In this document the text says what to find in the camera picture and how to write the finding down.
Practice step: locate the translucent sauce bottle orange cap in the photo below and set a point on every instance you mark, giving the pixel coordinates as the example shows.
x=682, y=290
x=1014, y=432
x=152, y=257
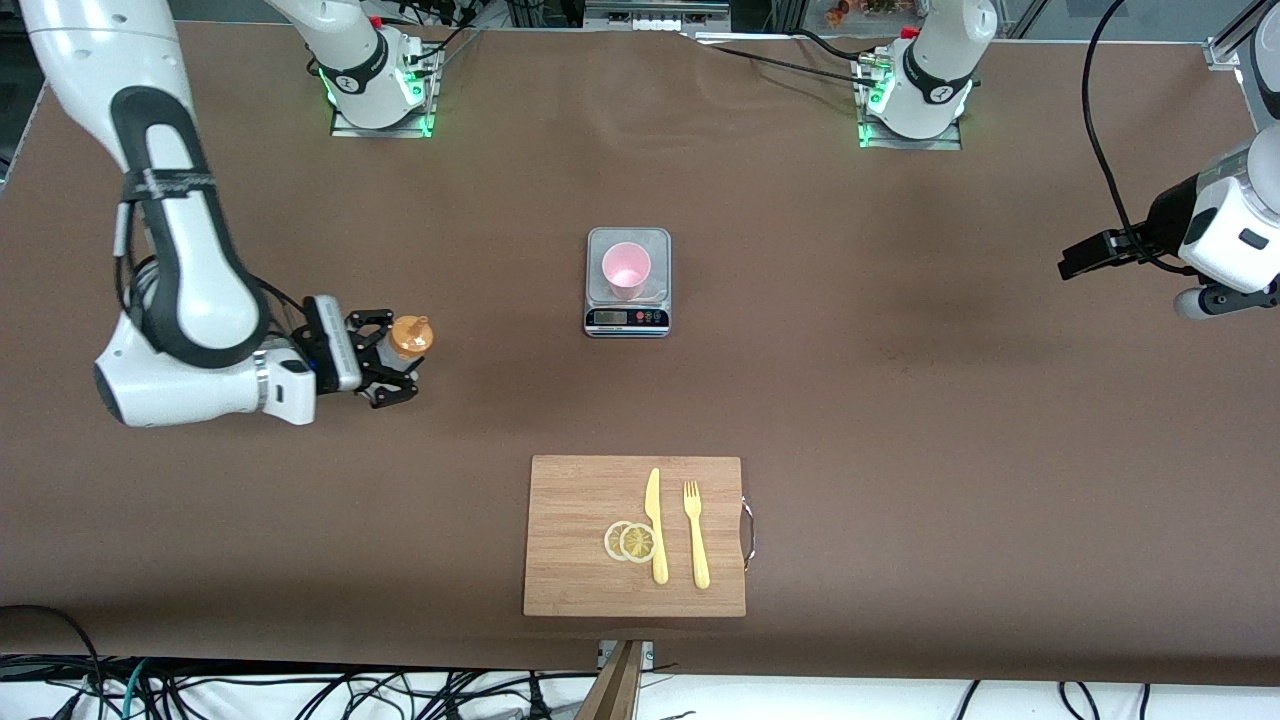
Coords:
x=410, y=335

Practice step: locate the yellow plastic knife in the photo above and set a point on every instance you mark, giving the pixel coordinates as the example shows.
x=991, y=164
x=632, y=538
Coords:
x=657, y=560

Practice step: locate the white power strip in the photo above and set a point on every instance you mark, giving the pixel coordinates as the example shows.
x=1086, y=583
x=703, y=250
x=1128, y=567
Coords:
x=655, y=20

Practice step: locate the orange background object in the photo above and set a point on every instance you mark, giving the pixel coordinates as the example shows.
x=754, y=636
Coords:
x=835, y=12

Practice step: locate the lemon slice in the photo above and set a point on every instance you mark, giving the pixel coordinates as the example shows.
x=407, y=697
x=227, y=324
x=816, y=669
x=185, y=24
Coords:
x=638, y=543
x=611, y=541

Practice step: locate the wooden beam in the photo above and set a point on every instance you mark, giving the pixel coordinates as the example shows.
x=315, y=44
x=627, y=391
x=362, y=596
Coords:
x=615, y=690

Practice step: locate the yellow plastic fork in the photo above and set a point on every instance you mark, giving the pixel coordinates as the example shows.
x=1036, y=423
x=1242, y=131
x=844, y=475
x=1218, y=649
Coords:
x=699, y=560

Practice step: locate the silver digital kitchen scale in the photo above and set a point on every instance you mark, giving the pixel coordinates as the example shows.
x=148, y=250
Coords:
x=628, y=318

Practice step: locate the metal beam bracket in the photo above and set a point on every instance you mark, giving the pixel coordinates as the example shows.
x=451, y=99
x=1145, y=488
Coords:
x=647, y=655

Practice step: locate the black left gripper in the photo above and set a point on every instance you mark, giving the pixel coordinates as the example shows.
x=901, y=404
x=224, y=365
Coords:
x=1160, y=218

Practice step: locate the brown table cover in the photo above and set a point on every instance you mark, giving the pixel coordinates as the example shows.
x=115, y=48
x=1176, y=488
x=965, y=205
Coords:
x=900, y=500

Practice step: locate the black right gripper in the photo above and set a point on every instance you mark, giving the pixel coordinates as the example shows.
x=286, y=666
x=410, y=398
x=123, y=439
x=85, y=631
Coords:
x=372, y=352

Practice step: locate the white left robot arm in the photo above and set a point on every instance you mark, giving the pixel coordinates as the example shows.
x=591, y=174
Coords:
x=1240, y=200

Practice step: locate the aluminium frame corner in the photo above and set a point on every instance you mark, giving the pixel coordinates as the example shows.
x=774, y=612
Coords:
x=1222, y=52

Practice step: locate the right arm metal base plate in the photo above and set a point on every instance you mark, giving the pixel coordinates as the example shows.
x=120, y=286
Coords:
x=380, y=132

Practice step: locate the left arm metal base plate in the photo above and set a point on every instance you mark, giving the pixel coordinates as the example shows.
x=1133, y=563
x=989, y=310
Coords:
x=910, y=144

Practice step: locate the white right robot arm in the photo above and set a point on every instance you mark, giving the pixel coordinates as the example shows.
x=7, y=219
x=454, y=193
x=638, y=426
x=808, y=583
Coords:
x=190, y=270

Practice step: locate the pink plastic cup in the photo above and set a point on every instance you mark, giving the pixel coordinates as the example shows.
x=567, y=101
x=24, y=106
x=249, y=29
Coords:
x=626, y=265

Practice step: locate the bamboo cutting board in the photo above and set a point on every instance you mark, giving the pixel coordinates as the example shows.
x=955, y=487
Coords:
x=570, y=500

